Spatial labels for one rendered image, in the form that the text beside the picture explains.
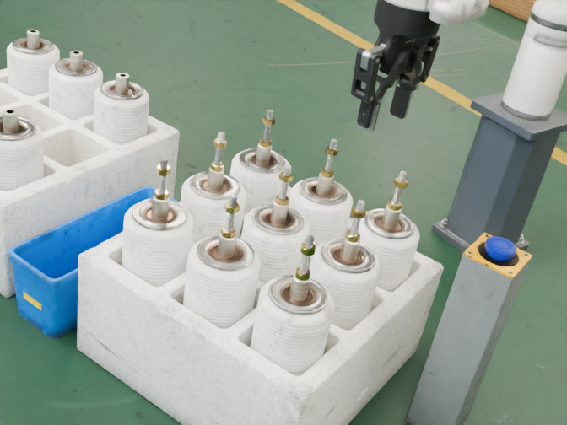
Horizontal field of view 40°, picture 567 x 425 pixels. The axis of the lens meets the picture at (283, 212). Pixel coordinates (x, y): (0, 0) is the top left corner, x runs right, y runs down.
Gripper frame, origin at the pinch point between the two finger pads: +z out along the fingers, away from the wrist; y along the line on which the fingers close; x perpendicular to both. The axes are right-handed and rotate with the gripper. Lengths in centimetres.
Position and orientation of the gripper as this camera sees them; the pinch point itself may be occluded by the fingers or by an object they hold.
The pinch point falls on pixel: (383, 113)
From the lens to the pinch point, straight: 96.9
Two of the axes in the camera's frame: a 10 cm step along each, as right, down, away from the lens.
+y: -6.6, 3.2, -6.8
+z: -1.5, 8.3, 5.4
